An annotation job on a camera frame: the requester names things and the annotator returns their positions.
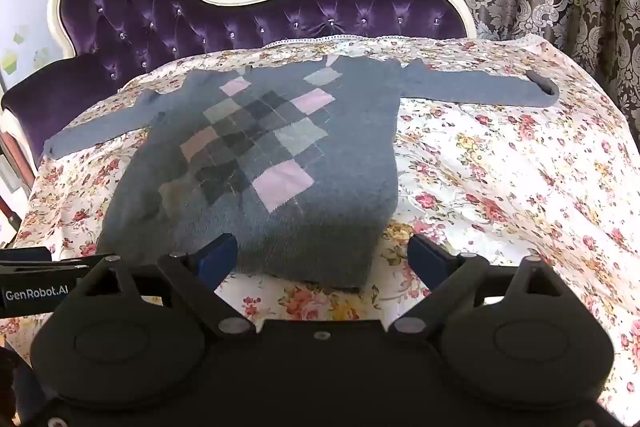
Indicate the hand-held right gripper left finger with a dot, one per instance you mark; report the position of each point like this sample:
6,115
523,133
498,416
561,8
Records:
220,258

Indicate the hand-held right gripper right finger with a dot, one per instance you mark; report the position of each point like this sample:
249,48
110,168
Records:
426,260

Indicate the grey argyle sweater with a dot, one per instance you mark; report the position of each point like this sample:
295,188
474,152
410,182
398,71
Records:
280,167

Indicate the floral blanket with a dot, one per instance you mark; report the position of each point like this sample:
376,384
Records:
500,187

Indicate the purple tufted sofa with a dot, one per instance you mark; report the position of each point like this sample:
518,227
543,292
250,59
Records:
165,22

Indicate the green wall stickers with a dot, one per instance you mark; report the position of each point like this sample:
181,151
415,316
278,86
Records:
10,62

